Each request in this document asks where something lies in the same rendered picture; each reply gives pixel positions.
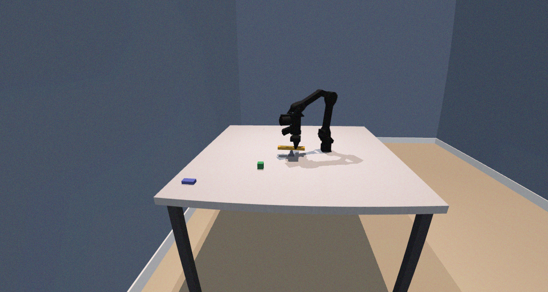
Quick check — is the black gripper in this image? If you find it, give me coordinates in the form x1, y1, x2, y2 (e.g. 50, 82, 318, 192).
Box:
290, 124, 301, 149

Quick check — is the yellow bar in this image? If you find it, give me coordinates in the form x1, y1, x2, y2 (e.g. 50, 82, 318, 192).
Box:
277, 146, 305, 151

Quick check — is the blue rectangular block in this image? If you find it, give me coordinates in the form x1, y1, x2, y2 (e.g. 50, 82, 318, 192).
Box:
182, 178, 197, 185

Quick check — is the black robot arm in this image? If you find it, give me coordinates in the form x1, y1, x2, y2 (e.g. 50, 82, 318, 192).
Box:
279, 89, 337, 152

